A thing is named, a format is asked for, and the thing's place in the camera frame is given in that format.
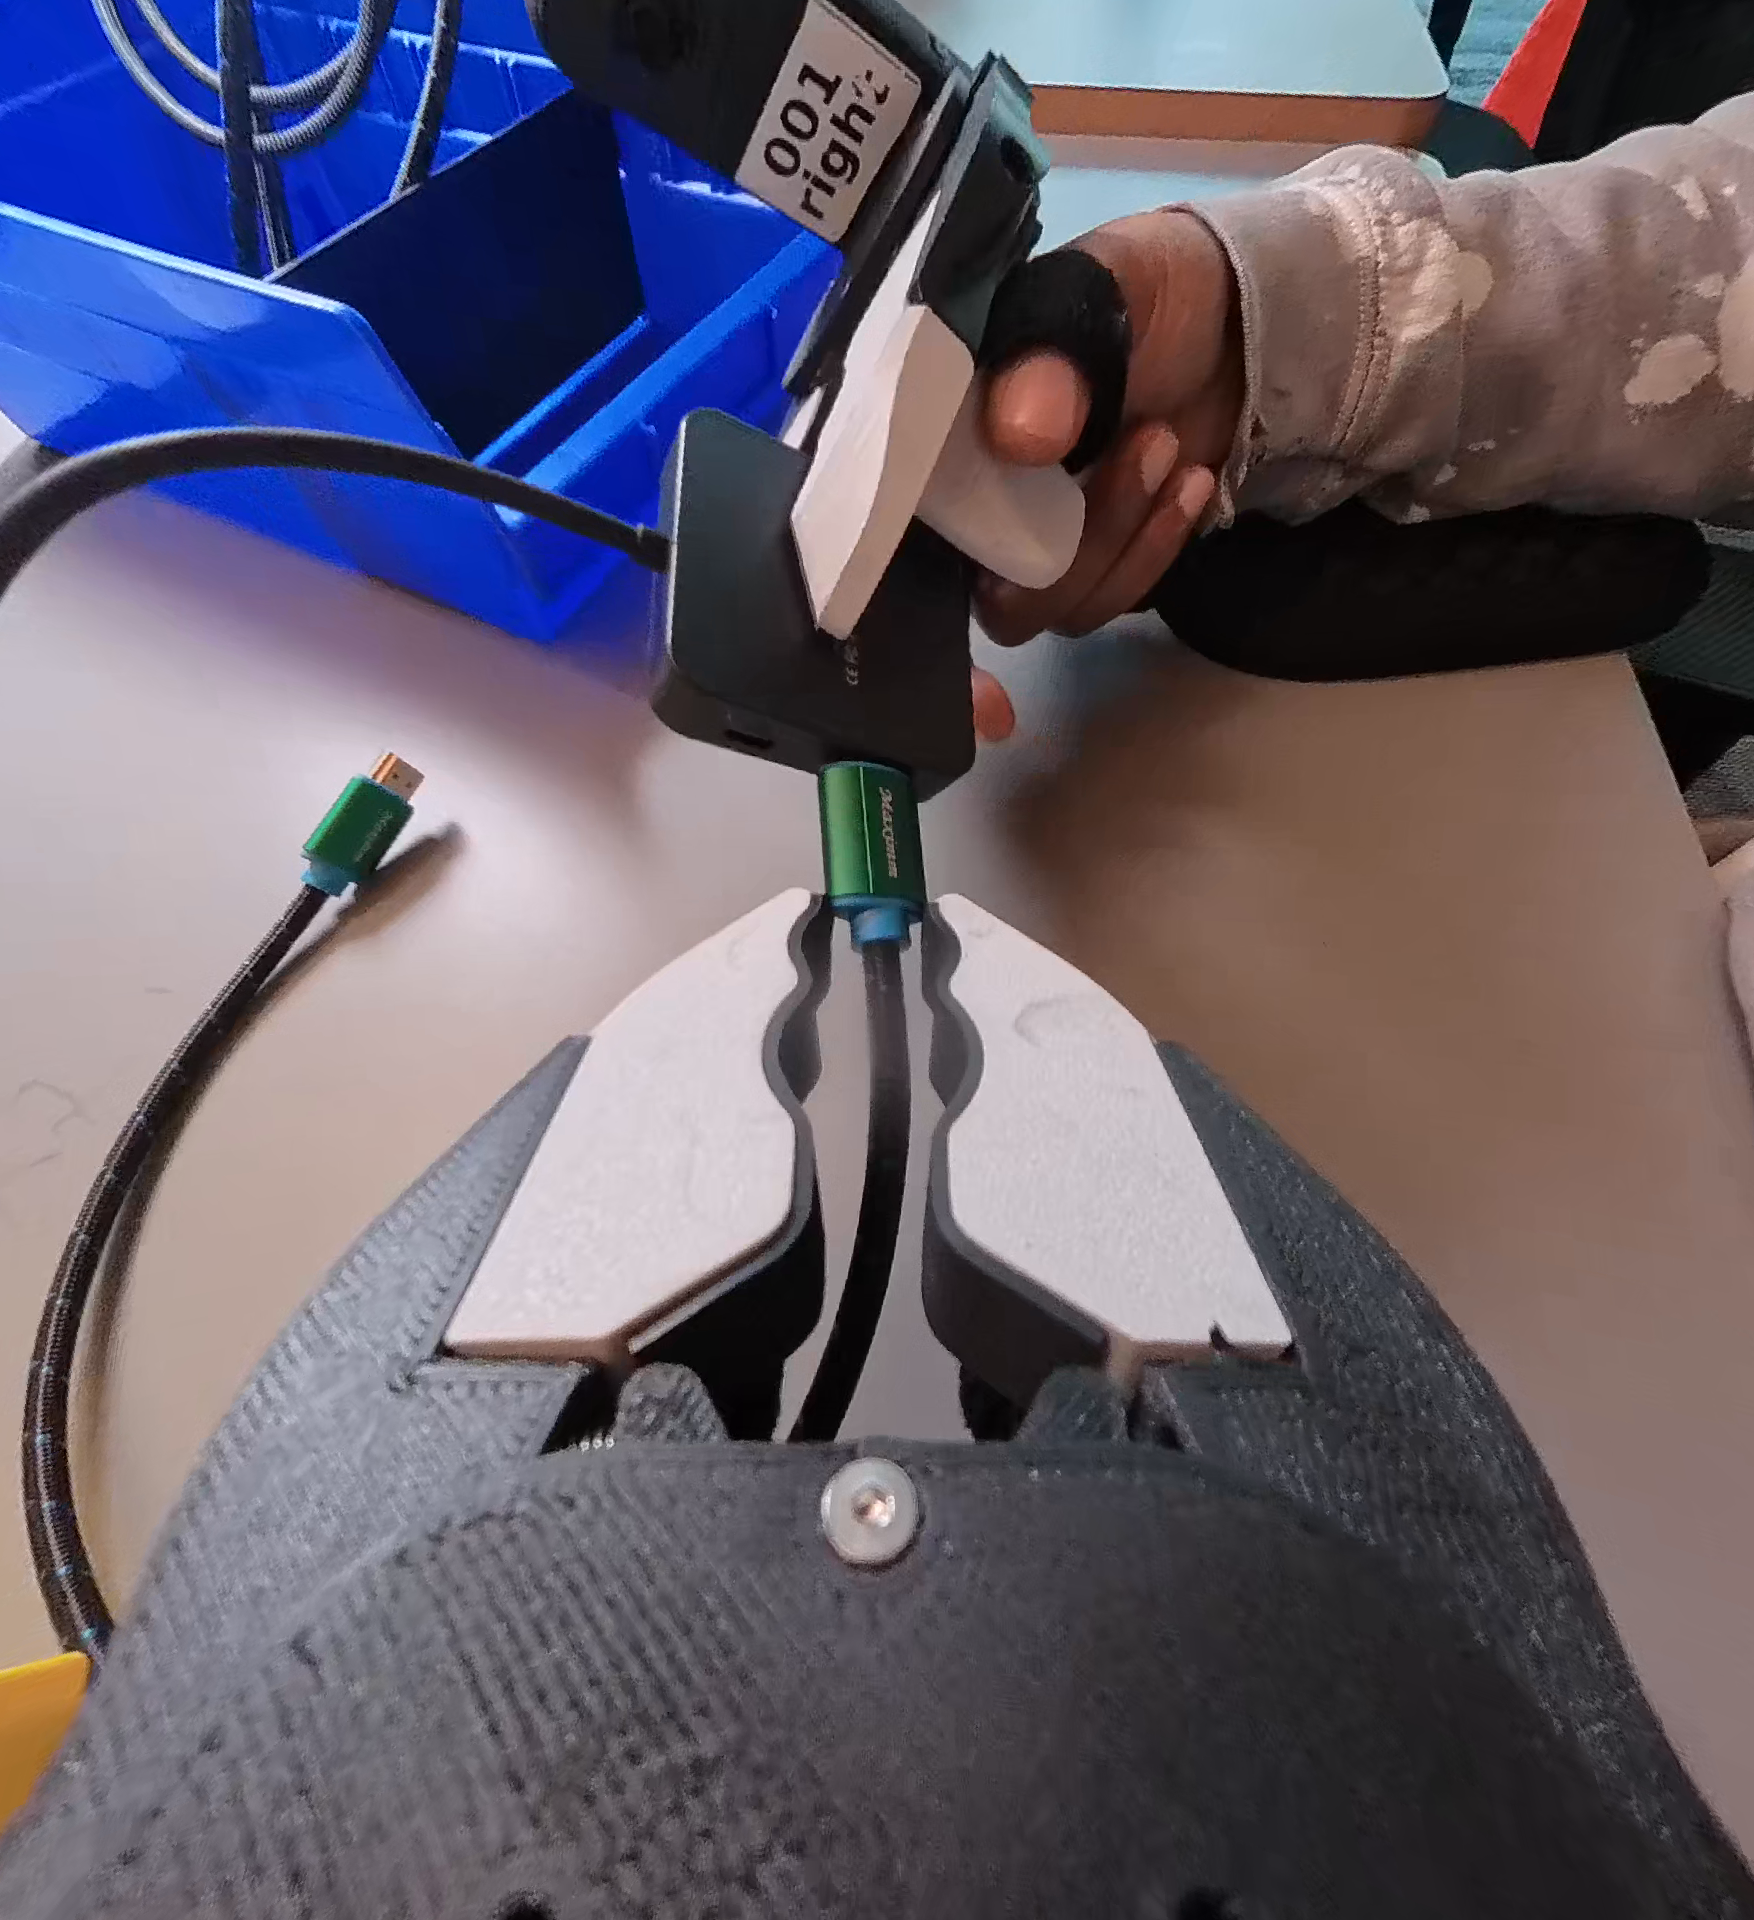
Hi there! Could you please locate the black wrist rest pad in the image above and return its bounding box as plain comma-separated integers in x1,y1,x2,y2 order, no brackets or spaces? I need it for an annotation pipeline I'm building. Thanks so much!
1154,503,1713,684

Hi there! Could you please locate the black bin divider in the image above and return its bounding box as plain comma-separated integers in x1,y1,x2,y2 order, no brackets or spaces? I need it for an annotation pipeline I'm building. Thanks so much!
277,111,654,453

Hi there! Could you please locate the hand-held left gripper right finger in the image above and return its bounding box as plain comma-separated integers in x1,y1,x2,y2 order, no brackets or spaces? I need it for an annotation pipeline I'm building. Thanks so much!
923,895,1299,1375

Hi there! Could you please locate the person's right forearm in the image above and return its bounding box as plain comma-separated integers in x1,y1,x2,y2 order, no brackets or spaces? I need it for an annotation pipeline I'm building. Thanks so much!
1190,67,1754,529

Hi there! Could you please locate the dark grey usb hub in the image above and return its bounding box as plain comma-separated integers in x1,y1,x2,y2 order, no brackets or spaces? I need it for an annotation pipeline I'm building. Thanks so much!
649,413,987,806

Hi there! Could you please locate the blue plastic bin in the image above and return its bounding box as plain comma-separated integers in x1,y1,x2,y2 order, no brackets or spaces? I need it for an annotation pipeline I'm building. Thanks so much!
0,0,853,647

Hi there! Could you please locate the person's right hand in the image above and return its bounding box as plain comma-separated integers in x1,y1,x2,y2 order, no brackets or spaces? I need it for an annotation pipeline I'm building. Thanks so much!
967,211,1254,746

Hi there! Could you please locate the wood edged grey table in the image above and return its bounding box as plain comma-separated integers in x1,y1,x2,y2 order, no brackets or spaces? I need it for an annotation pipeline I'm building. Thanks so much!
1027,0,1452,150

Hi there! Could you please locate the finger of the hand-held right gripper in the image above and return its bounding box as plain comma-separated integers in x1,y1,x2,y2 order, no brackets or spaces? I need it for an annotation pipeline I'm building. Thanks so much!
787,293,974,641

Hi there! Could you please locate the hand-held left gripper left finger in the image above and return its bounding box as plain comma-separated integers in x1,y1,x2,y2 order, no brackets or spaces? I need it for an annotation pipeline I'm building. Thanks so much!
443,885,830,1370

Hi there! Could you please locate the black hub cable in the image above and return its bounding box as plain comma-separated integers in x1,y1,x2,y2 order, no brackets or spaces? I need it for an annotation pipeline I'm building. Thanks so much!
0,432,677,844

